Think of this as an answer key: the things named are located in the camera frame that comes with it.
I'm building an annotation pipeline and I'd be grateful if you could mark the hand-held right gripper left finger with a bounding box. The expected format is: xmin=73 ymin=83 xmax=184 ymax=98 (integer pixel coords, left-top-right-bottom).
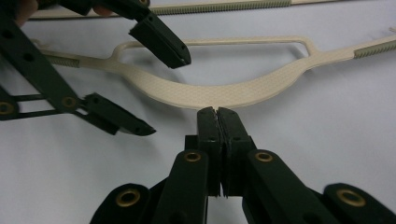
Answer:
xmin=151 ymin=106 xmax=224 ymax=224

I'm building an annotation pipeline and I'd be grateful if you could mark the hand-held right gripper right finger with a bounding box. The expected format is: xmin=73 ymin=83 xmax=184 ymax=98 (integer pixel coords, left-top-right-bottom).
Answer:
xmin=218 ymin=106 xmax=341 ymax=224

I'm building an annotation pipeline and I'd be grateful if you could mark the beige plastic clothes hanger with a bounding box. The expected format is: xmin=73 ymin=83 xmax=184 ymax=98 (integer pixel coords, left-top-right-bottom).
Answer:
xmin=29 ymin=0 xmax=396 ymax=110

